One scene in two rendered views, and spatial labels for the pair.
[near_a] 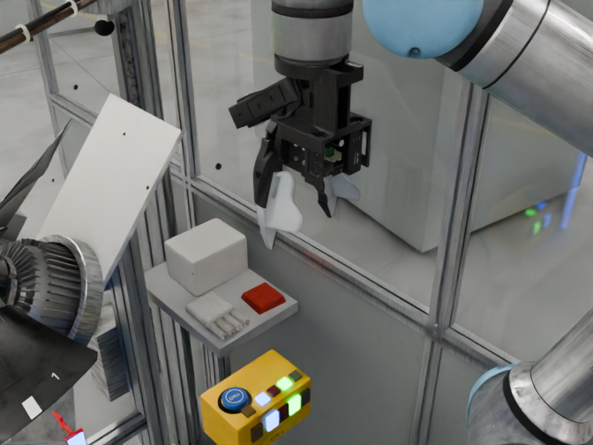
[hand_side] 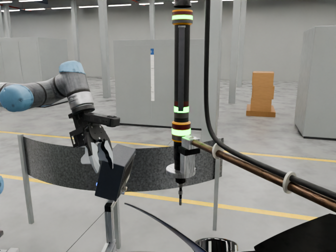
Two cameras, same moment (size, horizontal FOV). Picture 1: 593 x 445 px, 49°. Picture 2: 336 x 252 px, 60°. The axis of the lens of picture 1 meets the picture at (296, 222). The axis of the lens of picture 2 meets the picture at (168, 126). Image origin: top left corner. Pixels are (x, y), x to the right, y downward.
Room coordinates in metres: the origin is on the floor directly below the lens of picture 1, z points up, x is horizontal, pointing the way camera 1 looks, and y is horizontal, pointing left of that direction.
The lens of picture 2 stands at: (1.29, 0.08, 1.73)
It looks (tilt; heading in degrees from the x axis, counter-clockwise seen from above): 14 degrees down; 139
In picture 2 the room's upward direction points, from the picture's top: straight up
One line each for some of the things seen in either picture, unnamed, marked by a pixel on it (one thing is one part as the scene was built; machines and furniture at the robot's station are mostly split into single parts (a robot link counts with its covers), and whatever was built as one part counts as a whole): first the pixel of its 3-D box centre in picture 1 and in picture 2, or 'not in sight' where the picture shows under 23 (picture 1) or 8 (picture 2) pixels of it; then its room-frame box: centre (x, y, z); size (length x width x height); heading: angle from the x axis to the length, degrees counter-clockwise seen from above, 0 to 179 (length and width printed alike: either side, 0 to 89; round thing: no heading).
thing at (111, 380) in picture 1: (121, 346); not in sight; (1.21, 0.44, 0.73); 0.15 x 0.09 x 0.22; 133
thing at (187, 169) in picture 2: not in sight; (183, 154); (0.83, 0.53, 1.50); 0.09 x 0.07 x 0.10; 168
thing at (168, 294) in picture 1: (213, 293); not in sight; (1.28, 0.21, 0.84); 0.36 x 0.24 x 0.03; 43
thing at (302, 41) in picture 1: (313, 32); not in sight; (0.61, -0.02, 1.70); 0.08 x 0.08 x 0.05
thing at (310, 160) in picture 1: (316, 115); not in sight; (0.60, -0.02, 1.62); 0.09 x 0.08 x 0.12; 43
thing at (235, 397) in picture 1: (234, 399); not in sight; (0.73, 0.10, 1.08); 0.04 x 0.04 x 0.02
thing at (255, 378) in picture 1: (257, 407); not in sight; (0.76, 0.07, 1.02); 0.16 x 0.10 x 0.11; 133
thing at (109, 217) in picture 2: not in sight; (109, 223); (0.19, 0.67, 0.96); 0.03 x 0.03 x 0.20; 43
